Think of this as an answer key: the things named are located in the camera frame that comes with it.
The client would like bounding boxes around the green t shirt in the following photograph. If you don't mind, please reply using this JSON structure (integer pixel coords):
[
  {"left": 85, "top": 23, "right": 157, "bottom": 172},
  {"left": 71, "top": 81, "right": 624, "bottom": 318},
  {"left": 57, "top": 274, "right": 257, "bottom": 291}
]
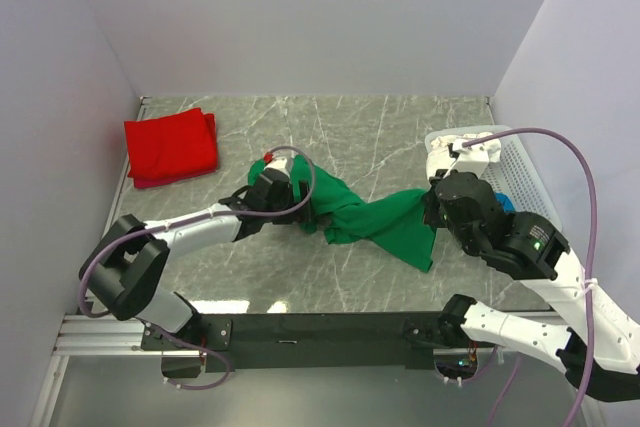
[{"left": 248, "top": 155, "right": 440, "bottom": 274}]

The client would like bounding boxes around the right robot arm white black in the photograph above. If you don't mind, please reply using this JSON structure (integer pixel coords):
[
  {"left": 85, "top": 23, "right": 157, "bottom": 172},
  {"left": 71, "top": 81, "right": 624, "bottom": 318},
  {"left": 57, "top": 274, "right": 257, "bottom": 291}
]
[{"left": 424, "top": 169, "right": 639, "bottom": 403}]

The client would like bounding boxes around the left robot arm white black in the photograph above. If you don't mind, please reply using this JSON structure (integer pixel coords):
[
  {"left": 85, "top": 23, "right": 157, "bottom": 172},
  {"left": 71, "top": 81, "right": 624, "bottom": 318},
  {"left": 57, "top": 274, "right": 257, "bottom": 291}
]
[{"left": 79, "top": 166, "right": 315, "bottom": 349}]

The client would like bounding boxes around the blue crumpled t shirt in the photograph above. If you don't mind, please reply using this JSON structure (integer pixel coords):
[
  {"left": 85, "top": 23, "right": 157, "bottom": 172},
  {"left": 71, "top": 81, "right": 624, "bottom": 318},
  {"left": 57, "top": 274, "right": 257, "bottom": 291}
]
[{"left": 495, "top": 192, "right": 516, "bottom": 212}]

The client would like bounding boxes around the white crumpled t shirt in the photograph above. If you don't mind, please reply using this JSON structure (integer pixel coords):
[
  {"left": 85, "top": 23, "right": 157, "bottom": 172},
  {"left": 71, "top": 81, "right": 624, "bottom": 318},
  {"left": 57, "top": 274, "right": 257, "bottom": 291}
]
[{"left": 426, "top": 132, "right": 502, "bottom": 182}]

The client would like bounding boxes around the white plastic basket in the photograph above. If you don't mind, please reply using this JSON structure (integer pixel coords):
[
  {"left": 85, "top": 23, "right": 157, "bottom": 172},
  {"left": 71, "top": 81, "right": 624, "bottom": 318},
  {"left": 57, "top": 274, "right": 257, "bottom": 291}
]
[{"left": 424, "top": 125, "right": 563, "bottom": 230}]

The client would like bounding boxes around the folded red t shirt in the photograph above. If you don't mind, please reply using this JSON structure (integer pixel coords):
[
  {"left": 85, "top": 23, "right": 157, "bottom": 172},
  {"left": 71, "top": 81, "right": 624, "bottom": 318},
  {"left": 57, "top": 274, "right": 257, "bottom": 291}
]
[{"left": 123, "top": 107, "right": 220, "bottom": 181}]

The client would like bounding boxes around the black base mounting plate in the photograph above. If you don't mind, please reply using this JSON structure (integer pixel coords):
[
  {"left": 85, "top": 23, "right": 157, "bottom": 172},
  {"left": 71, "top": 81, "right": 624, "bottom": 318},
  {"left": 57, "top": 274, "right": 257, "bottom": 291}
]
[{"left": 139, "top": 310, "right": 496, "bottom": 381}]

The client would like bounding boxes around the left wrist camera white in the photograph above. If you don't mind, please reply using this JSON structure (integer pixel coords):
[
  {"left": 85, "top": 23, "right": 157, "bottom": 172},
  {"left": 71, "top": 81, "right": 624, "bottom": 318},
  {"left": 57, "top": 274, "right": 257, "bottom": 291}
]
[{"left": 263, "top": 149, "right": 295, "bottom": 179}]

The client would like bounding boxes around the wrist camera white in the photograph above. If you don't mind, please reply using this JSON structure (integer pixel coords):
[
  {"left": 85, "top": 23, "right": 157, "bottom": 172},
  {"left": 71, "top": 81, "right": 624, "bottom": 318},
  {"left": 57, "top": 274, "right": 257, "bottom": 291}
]
[
  {"left": 448, "top": 139, "right": 491, "bottom": 178},
  {"left": 263, "top": 149, "right": 295, "bottom": 179}
]

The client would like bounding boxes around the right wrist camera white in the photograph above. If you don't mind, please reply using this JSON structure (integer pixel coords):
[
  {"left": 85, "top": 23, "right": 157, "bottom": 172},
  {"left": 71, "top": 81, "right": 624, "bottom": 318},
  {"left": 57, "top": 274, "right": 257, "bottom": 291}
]
[{"left": 448, "top": 139, "right": 491, "bottom": 178}]

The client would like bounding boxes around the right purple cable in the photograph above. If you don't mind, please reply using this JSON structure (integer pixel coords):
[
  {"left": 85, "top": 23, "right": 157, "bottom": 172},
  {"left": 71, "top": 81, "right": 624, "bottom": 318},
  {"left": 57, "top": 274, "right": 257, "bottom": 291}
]
[{"left": 434, "top": 127, "right": 599, "bottom": 427}]

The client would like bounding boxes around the purple cable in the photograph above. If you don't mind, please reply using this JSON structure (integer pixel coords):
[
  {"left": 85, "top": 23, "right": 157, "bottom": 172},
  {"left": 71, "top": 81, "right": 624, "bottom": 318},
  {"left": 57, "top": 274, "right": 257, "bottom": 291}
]
[
  {"left": 77, "top": 145, "right": 316, "bottom": 391},
  {"left": 434, "top": 127, "right": 599, "bottom": 427}
]

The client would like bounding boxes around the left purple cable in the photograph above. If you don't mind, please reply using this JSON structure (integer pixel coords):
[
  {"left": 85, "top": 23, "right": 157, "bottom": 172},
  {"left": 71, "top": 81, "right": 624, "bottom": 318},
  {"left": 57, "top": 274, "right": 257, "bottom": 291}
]
[{"left": 77, "top": 145, "right": 316, "bottom": 391}]

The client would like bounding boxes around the aluminium frame rail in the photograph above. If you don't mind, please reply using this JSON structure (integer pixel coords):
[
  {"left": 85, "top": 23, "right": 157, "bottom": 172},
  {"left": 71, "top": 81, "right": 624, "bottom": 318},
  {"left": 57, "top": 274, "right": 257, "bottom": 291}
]
[{"left": 53, "top": 310, "right": 151, "bottom": 356}]

